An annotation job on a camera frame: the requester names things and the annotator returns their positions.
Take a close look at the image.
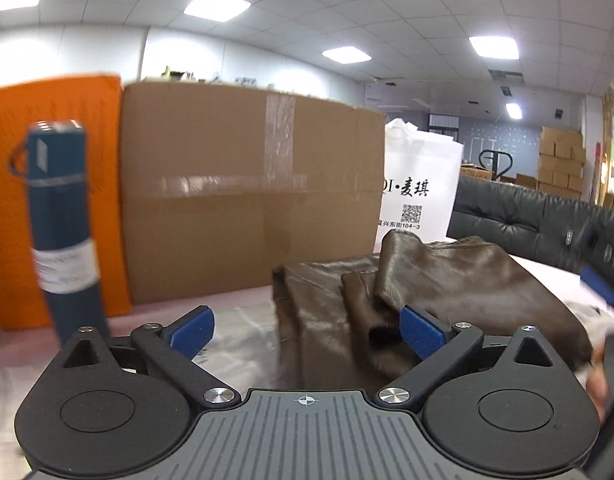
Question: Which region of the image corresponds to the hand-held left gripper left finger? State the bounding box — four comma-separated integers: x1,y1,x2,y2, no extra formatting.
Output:
49,305,240,411

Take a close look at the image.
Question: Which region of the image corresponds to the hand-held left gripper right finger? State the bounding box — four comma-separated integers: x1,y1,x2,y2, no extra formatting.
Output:
372,305,570,411

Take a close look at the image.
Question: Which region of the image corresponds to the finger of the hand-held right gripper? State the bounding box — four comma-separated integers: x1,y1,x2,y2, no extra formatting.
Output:
579,265,614,318

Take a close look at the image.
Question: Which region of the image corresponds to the brown leather jacket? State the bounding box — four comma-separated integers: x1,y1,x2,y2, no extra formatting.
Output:
272,234,595,393

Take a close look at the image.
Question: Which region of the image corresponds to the person's right hand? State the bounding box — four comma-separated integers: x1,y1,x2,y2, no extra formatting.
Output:
586,347,608,423

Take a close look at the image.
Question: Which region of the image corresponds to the pale pink table cover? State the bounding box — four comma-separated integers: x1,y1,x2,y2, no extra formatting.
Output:
0,255,588,461

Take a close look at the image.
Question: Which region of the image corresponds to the black leather sofa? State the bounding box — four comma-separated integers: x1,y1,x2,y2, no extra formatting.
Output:
447,175,614,286

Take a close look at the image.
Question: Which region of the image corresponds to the stack of cardboard boxes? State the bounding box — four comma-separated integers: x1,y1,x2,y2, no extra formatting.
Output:
537,126,588,201

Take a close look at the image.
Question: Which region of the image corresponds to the golden framed glass door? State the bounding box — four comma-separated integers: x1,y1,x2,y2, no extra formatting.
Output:
594,85,614,211

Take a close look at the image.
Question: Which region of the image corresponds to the large taped cardboard box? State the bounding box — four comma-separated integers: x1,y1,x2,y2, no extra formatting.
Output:
118,82,388,307

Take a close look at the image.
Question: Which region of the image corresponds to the black pallet jack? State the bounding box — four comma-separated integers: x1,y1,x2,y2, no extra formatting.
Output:
479,149,512,181

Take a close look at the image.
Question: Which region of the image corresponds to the white shopping bag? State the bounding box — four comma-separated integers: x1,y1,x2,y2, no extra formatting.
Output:
373,117,465,256

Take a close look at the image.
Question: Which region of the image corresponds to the open flat cardboard box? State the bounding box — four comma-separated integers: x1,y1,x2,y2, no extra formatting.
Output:
459,161,492,181

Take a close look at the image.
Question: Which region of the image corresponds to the blue vacuum bottle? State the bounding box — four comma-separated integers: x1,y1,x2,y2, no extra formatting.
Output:
9,119,110,348

